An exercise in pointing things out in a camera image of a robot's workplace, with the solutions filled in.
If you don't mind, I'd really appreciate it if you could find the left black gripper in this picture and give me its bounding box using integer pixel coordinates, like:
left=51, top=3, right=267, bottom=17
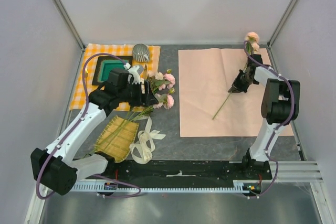
left=118, top=80, right=159, bottom=107

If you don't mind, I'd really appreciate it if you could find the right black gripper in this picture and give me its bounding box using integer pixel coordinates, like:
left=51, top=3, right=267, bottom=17
left=229, top=69, right=257, bottom=93

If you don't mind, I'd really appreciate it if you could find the cream rose stem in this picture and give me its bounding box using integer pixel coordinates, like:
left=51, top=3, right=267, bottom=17
left=123, top=71, right=166, bottom=124

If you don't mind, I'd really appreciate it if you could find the pink rose stem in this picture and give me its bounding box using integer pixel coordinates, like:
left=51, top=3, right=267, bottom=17
left=104, top=69, right=176, bottom=146
left=86, top=93, right=174, bottom=164

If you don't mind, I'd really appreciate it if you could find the pink wrapping paper sheet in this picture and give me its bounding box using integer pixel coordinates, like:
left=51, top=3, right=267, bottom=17
left=177, top=48, right=295, bottom=138

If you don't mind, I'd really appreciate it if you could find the peach rose stem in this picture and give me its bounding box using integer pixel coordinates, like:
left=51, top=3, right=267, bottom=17
left=212, top=32, right=260, bottom=120

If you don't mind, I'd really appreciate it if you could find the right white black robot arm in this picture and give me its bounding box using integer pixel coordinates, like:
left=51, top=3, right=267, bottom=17
left=228, top=54, right=301, bottom=179

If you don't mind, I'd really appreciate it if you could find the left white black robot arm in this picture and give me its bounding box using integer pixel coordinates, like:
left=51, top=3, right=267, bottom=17
left=30, top=65, right=158, bottom=200

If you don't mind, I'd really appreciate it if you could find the grey striped mug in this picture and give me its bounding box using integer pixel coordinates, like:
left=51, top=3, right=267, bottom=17
left=132, top=44, right=150, bottom=62

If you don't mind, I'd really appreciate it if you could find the orange white checkered cloth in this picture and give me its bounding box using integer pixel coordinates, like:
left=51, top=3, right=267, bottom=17
left=69, top=44, right=161, bottom=111

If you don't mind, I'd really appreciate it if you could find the woven bamboo mat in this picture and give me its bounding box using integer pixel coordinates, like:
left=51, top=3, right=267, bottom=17
left=94, top=116, right=139, bottom=163

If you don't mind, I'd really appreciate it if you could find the black green square plate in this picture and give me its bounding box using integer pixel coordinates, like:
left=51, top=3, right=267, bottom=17
left=91, top=54, right=133, bottom=86

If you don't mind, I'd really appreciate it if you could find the cream ribbon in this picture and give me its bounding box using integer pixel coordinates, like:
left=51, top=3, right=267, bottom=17
left=129, top=116, right=166, bottom=165

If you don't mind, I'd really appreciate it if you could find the gold spoon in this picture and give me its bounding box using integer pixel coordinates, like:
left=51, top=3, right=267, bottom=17
left=84, top=68, right=89, bottom=82

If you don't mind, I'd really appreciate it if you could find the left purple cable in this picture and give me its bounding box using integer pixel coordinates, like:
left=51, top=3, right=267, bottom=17
left=35, top=53, right=142, bottom=200

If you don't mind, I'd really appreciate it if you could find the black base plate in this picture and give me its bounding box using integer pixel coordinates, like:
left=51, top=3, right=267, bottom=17
left=101, top=159, right=272, bottom=188

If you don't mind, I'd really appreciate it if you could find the white cable duct strip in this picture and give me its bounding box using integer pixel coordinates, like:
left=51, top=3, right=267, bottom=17
left=70, top=179, right=261, bottom=194

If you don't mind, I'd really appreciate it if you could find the right aluminium frame post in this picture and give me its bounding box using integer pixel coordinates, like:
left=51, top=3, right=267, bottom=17
left=267, top=0, right=299, bottom=48

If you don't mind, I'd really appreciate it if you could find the aluminium frame post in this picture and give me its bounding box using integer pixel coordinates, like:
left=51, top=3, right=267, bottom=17
left=36, top=0, right=87, bottom=49
left=267, top=0, right=299, bottom=48

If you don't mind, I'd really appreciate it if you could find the left aluminium frame post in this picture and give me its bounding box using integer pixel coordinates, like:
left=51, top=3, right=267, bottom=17
left=36, top=0, right=87, bottom=49

